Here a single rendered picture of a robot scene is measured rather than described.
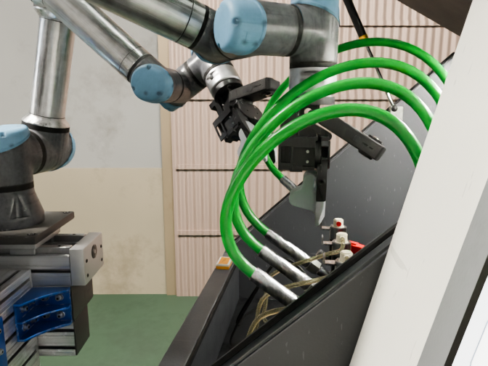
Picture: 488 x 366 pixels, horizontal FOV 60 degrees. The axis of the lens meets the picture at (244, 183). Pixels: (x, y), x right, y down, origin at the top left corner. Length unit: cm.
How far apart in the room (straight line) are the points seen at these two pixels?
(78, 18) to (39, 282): 60
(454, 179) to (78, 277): 92
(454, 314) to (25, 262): 99
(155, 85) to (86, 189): 222
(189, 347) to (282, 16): 51
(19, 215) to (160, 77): 48
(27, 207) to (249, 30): 71
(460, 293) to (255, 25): 47
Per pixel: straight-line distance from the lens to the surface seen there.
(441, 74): 74
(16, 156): 109
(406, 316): 30
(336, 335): 40
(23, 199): 111
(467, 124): 29
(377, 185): 104
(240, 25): 60
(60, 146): 121
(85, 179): 303
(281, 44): 64
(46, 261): 109
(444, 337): 23
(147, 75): 88
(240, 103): 88
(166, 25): 71
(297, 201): 70
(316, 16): 67
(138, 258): 308
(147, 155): 290
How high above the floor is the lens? 132
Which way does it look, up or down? 11 degrees down
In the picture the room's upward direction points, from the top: straight up
